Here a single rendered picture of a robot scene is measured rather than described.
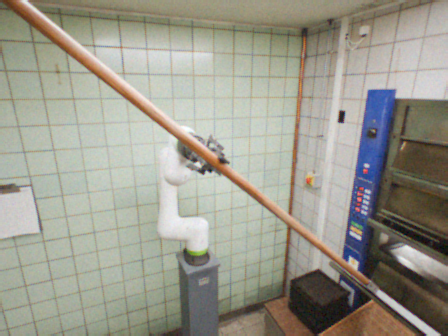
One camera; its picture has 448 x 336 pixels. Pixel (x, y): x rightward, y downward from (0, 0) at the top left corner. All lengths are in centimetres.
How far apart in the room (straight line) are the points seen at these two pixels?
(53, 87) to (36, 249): 107
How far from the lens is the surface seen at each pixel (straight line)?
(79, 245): 220
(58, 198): 207
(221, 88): 206
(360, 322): 220
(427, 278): 191
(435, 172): 171
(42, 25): 65
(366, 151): 190
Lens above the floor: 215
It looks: 17 degrees down
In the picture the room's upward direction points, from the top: straight up
